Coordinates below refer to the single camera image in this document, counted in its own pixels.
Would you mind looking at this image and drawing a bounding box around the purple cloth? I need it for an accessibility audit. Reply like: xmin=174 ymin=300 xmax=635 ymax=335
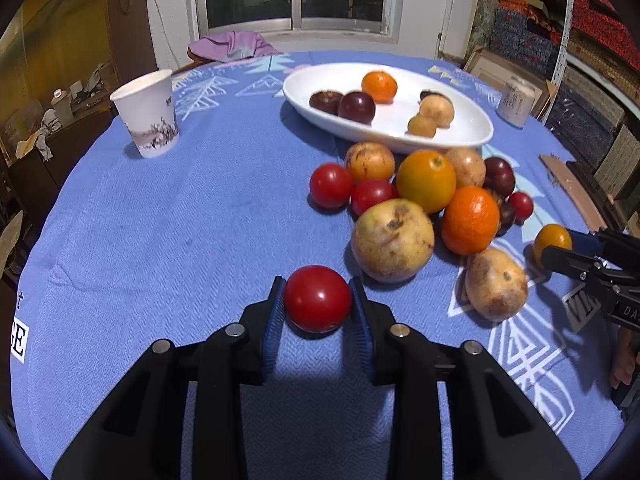
xmin=188 ymin=30 xmax=280 ymax=63

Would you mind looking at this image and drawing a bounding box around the yellow-orange round citrus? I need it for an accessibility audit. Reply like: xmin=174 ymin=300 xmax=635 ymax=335
xmin=395 ymin=150 xmax=457 ymax=214

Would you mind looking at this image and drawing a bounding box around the small mandarin on plate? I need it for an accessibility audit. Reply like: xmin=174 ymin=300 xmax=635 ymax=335
xmin=361 ymin=70 xmax=398 ymax=104

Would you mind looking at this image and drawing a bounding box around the dark brown mangosteen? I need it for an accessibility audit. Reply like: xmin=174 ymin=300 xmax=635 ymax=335
xmin=488 ymin=190 xmax=515 ymax=237
xmin=309 ymin=90 xmax=344 ymax=116

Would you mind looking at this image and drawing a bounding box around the white drink can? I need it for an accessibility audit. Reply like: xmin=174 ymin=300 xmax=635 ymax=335
xmin=497 ymin=76 xmax=536 ymax=129

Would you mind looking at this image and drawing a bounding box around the person's right hand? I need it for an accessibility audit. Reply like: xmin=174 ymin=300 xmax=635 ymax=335
xmin=610 ymin=327 xmax=639 ymax=389

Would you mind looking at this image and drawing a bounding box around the white paper cup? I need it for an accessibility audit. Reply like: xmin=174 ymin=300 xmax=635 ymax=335
xmin=110 ymin=68 xmax=180 ymax=158

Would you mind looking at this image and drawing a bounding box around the tan spotted round fruit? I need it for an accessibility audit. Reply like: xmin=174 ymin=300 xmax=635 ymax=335
xmin=464 ymin=248 xmax=528 ymax=323

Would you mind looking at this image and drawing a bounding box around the dark purple plum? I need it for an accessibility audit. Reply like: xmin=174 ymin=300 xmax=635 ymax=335
xmin=484 ymin=156 xmax=515 ymax=197
xmin=337 ymin=91 xmax=376 ymax=125

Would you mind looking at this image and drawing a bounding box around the small red tomato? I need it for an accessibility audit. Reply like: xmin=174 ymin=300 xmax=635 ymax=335
xmin=508 ymin=192 xmax=534 ymax=224

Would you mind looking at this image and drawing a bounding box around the small tan fruit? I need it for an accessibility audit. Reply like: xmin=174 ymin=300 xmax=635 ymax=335
xmin=407 ymin=114 xmax=437 ymax=138

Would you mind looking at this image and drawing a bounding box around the white oval plate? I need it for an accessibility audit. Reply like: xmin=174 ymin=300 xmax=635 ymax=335
xmin=282 ymin=62 xmax=494 ymax=154

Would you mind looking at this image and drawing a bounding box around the blue patterned tablecloth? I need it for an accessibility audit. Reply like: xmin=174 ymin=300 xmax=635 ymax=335
xmin=11 ymin=52 xmax=624 ymax=479

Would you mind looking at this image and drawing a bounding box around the dark wrinkled fruit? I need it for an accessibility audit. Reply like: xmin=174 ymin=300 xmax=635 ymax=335
xmin=420 ymin=90 xmax=449 ymax=101

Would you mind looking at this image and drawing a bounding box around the shelf with fabric boxes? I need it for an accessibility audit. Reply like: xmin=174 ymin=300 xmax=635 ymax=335
xmin=466 ymin=0 xmax=639 ymax=235

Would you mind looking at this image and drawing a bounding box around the orange-tan spotted fruit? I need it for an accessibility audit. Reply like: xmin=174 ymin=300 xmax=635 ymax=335
xmin=345 ymin=142 xmax=396 ymax=184

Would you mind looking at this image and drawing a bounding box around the large pale spotted apple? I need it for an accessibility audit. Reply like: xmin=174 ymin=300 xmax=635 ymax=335
xmin=350 ymin=198 xmax=435 ymax=284

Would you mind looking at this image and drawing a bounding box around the large orange mandarin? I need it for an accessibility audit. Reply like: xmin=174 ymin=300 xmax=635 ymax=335
xmin=440 ymin=186 xmax=500 ymax=256

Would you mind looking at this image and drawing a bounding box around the pale tan round fruit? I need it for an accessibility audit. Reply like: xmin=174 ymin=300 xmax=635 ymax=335
xmin=420 ymin=96 xmax=454 ymax=128

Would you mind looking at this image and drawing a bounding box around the small yellow-orange tomato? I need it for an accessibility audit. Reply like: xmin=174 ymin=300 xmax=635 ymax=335
xmin=533 ymin=223 xmax=573 ymax=266

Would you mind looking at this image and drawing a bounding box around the wooden glass cabinet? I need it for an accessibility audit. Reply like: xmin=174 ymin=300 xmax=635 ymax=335
xmin=1 ymin=0 xmax=157 ymax=162

